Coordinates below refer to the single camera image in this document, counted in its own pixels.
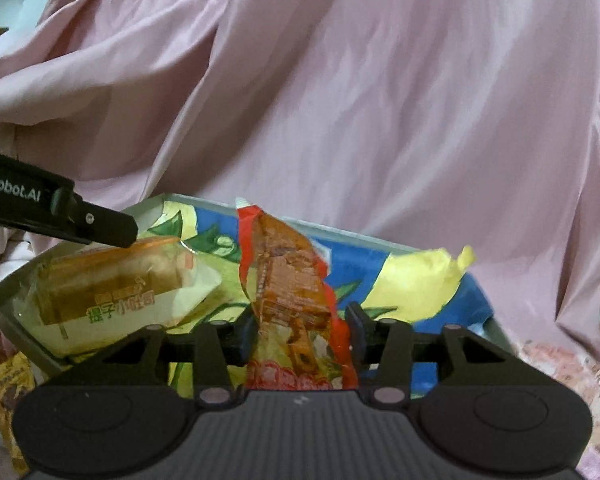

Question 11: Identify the yellow brown snack packet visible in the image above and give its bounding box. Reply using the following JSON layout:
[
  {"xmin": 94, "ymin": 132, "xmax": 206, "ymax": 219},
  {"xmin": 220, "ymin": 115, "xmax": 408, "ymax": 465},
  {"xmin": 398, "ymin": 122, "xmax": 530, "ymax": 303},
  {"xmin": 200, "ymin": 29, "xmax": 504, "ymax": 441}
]
[{"xmin": 0, "ymin": 352, "xmax": 35, "ymax": 476}]

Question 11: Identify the pink satin curtain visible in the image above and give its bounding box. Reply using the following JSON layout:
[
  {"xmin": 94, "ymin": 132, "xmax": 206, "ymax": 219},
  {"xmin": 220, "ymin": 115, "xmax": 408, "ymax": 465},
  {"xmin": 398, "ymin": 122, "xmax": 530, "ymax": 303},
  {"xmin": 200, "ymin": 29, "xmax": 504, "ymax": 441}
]
[{"xmin": 0, "ymin": 0, "xmax": 600, "ymax": 360}]

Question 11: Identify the blue yellow patterned liner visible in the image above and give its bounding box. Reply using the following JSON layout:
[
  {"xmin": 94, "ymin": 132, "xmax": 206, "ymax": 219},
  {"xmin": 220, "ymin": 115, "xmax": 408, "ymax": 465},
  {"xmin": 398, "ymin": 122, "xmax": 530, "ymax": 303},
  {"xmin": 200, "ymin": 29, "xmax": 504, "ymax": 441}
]
[{"xmin": 144, "ymin": 199, "xmax": 496, "ymax": 401}]

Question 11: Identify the toast bread packet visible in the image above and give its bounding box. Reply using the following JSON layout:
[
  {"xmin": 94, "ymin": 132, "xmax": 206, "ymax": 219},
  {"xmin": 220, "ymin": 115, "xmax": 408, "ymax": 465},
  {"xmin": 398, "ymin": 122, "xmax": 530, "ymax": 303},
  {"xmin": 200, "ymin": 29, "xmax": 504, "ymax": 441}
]
[{"xmin": 17, "ymin": 236, "xmax": 222, "ymax": 358}]

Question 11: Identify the orange red snack packet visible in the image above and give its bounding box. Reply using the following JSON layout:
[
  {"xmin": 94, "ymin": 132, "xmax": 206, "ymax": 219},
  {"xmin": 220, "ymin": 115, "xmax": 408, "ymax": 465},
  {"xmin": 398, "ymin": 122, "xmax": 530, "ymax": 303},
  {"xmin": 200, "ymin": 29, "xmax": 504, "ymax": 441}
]
[{"xmin": 237, "ymin": 205, "xmax": 358, "ymax": 391}]

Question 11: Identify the floral bed sheet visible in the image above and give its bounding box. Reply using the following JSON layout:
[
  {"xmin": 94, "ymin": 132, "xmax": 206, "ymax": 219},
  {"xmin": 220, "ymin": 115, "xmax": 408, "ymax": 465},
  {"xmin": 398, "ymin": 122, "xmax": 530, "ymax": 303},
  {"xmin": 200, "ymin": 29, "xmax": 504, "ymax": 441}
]
[{"xmin": 0, "ymin": 224, "xmax": 600, "ymax": 480}]

